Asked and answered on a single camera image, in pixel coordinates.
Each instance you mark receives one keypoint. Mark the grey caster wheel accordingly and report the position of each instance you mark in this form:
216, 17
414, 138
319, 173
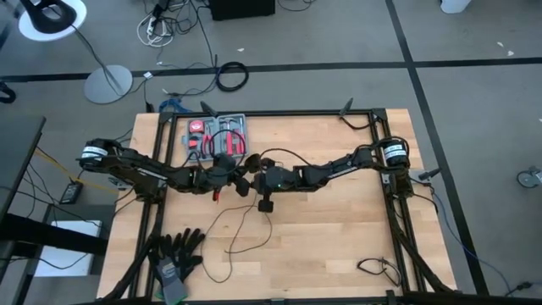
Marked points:
527, 179

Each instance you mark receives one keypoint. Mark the black desk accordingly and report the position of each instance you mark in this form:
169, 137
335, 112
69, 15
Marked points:
17, 152

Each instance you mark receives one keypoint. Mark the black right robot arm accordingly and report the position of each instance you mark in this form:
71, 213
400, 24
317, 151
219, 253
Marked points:
330, 173

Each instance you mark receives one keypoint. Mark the white power strip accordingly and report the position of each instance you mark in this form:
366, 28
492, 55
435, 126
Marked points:
150, 26

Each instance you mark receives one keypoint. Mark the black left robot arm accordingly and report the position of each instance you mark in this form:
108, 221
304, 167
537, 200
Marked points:
139, 169

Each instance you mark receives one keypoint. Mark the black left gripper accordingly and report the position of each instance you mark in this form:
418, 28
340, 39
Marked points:
222, 180

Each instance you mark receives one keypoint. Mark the white cabinet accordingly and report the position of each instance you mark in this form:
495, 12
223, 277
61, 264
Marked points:
63, 262

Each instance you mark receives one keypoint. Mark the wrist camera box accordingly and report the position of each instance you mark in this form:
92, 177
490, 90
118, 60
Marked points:
268, 163
225, 161

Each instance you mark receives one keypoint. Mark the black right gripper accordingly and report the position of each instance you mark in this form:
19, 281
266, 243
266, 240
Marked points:
263, 180

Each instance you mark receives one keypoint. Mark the grey round stand base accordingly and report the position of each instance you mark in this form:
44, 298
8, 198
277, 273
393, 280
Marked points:
101, 84

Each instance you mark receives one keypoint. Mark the black box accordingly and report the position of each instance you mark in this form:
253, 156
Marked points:
241, 8

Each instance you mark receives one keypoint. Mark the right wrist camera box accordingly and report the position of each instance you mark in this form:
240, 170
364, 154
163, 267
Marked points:
268, 163

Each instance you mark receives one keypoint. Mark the black pointed bracket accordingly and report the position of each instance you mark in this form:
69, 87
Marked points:
429, 173
208, 109
347, 107

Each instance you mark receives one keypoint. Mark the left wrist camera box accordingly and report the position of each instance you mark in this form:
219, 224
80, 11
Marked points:
225, 161

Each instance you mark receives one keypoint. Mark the black work glove grey cuff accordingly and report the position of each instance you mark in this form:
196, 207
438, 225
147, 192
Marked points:
169, 279

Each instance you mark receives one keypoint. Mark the black floor plug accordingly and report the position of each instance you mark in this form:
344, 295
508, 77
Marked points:
524, 285

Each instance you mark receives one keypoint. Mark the red zip tie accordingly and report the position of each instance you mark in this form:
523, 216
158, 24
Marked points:
216, 195

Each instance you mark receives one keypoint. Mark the white container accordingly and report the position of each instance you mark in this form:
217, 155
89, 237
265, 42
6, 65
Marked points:
455, 5

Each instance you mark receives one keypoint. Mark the red tape measure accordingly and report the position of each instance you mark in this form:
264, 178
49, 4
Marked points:
196, 126

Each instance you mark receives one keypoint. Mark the black power adapter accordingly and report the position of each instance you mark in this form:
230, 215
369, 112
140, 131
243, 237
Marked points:
71, 193

